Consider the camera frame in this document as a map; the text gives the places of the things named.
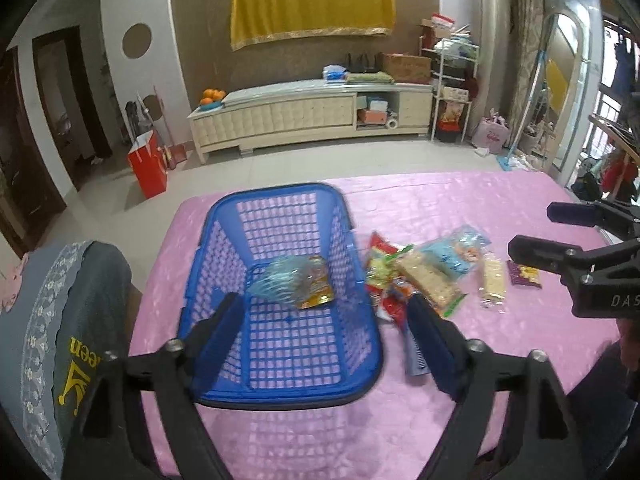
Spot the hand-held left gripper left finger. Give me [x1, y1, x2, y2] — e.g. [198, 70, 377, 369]
[60, 292, 246, 480]

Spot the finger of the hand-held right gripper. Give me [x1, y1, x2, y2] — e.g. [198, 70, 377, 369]
[546, 200, 640, 242]
[507, 234, 609, 288]

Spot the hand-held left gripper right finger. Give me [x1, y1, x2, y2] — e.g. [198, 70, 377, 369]
[406, 294, 596, 480]

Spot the small purple snack packet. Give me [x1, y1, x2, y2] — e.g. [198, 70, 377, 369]
[506, 260, 544, 290]

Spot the small red snack packet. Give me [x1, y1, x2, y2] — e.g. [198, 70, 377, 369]
[375, 280, 417, 327]

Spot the green-ended cracker packet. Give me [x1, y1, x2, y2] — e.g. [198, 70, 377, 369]
[395, 252, 468, 318]

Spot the clear white biscuit bar packet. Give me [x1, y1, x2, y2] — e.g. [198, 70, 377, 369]
[479, 255, 508, 313]

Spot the clear blue yellow snack packet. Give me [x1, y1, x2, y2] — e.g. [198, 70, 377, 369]
[246, 255, 335, 309]

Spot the light blue snack packet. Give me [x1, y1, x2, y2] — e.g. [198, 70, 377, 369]
[420, 225, 493, 281]

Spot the large red yellow snack packet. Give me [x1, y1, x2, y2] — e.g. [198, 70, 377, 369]
[365, 232, 416, 292]

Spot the blue plastic mesh basket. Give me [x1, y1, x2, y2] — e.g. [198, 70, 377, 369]
[176, 182, 385, 408]

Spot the person's right forearm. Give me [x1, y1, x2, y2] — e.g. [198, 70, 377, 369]
[569, 340, 640, 480]

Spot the pink tablecloth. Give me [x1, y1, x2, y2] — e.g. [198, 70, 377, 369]
[127, 172, 632, 480]

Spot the pink shopping bag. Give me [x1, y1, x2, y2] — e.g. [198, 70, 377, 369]
[472, 115, 511, 155]

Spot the arched standing mirror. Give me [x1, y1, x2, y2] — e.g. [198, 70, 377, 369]
[542, 10, 592, 171]

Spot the white metal shelf rack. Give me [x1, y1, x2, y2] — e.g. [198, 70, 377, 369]
[419, 25, 481, 143]

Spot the red paper bag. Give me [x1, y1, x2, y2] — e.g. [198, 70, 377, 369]
[127, 130, 169, 200]

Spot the broom with dustpan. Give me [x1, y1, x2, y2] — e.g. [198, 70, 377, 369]
[150, 87, 189, 169]

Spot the grey covered chair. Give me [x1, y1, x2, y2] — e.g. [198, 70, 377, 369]
[0, 240, 133, 480]

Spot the cream tufted TV cabinet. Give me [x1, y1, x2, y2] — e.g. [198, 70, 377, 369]
[187, 79, 435, 163]

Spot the brown cardboard box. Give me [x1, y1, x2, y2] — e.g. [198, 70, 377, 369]
[382, 52, 432, 85]

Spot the black antenna router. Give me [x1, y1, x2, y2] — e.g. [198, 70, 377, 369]
[346, 53, 381, 75]

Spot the dark wooden door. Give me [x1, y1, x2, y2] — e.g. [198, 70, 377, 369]
[32, 25, 113, 191]

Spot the yellow fringed cloth cover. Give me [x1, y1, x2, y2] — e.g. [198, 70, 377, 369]
[229, 0, 396, 52]

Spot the blue-handled mop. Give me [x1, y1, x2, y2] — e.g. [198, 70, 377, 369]
[497, 50, 547, 172]

